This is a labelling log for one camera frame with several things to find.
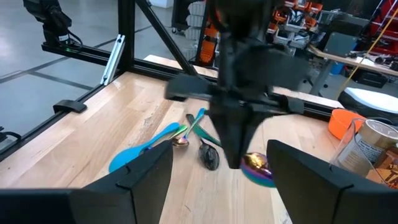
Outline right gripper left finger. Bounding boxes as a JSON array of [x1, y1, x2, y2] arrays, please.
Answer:
[[69, 139, 174, 224]]

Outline brown label spice jar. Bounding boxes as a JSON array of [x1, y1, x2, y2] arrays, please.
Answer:
[[365, 145, 398, 190]]

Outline grey monitor back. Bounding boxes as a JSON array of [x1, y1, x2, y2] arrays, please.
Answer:
[[322, 30, 359, 58]]

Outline blue bucket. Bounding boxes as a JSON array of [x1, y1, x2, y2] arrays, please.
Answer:
[[329, 62, 345, 76]]

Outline shelf with orange bins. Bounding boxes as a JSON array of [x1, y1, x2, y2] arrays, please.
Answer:
[[267, 0, 326, 49]]

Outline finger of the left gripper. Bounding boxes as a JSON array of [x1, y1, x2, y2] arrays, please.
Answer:
[[240, 106, 267, 169], [208, 105, 243, 171]]

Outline orange bowl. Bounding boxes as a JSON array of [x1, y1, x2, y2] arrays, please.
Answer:
[[328, 108, 367, 141]]

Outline black table clamp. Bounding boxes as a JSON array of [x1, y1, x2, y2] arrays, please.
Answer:
[[52, 99, 88, 114]]

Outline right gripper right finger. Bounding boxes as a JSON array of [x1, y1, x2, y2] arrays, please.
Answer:
[[266, 139, 354, 224]]

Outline orange tool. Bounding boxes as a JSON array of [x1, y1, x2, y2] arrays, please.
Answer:
[[198, 24, 219, 65]]

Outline clear plastic bin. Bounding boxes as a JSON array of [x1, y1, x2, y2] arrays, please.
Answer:
[[329, 117, 398, 191]]

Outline yellow cable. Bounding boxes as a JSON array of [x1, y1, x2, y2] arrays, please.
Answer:
[[337, 7, 398, 98]]

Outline dark metal spoon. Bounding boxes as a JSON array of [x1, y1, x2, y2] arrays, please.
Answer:
[[185, 113, 221, 172]]

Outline aluminium bracket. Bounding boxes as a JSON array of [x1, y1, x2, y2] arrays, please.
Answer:
[[99, 33, 126, 86]]

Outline iridescent metal spoon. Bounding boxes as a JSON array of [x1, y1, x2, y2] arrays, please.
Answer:
[[240, 151, 277, 189], [169, 123, 189, 141], [172, 107, 206, 149]]

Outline red tool cabinet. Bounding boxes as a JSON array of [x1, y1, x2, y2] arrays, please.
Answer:
[[369, 0, 398, 57]]

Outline wooden workbench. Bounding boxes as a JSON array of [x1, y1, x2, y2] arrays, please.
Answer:
[[308, 44, 398, 98]]

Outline white stacked storage bins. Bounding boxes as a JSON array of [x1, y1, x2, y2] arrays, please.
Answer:
[[185, 0, 208, 62]]

